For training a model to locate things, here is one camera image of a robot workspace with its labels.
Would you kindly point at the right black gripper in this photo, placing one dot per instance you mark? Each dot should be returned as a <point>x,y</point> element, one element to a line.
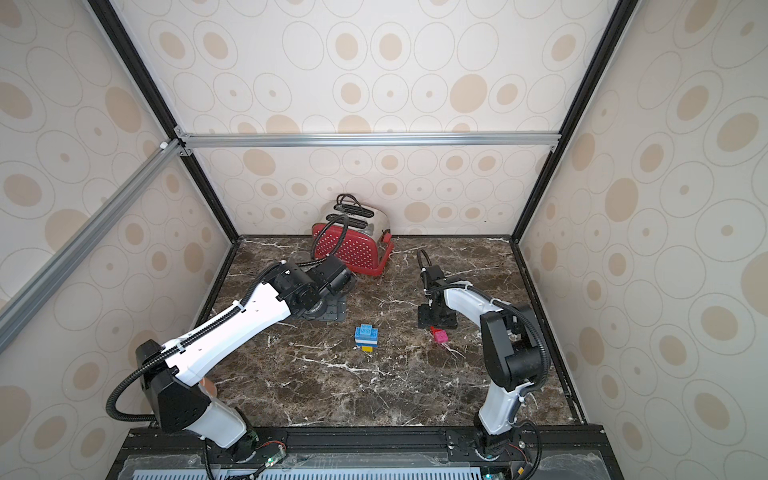
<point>436,312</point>

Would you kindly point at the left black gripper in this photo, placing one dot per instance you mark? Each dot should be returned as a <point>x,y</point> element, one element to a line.
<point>339,308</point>

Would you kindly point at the magenta small lego brick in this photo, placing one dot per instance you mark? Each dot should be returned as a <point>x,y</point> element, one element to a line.
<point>440,336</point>

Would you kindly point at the blue long lego brick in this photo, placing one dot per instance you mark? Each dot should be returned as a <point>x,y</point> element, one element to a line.
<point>372,338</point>

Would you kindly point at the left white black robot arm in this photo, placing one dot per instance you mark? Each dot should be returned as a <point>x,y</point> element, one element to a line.
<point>165,387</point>

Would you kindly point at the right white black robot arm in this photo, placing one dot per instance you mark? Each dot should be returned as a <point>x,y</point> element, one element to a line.
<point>515,355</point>

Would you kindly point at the red polka dot toaster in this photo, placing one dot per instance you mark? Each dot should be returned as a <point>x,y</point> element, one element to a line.
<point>367,245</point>

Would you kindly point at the horizontal aluminium rail back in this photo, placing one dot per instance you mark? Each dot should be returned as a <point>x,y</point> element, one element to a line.
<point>330,141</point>

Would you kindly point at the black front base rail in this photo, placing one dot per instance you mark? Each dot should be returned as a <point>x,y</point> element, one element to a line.
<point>448,452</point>

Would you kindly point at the diagonal aluminium rail left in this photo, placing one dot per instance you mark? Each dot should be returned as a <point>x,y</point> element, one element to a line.
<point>23,307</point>

